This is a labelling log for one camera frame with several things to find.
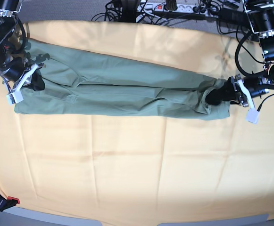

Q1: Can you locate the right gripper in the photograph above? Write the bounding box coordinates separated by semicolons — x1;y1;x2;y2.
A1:
1;58;45;91

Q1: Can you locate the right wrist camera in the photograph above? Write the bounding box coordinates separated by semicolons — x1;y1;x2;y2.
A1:
6;91;23;105

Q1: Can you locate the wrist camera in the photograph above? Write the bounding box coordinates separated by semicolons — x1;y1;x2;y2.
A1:
6;91;23;105
246;108;260;124

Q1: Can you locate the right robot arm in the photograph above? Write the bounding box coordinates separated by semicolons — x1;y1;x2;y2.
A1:
0;0;45;93

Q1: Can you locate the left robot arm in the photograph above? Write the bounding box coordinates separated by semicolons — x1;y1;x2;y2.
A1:
205;0;274;107

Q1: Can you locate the yellow table cloth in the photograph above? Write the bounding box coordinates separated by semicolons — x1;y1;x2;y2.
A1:
0;20;274;224

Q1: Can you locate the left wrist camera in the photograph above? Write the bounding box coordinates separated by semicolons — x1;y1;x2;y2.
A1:
246;108;260;124

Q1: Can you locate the green T-shirt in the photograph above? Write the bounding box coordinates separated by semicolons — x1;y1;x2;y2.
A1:
14;40;230;121

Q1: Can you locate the white power strip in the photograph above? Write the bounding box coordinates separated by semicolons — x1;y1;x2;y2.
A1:
137;1;209;15

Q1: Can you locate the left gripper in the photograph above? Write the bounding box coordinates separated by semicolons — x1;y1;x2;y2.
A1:
205;74;271;108

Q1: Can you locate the black power adapter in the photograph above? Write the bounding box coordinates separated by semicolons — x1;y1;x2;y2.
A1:
218;8;249;26

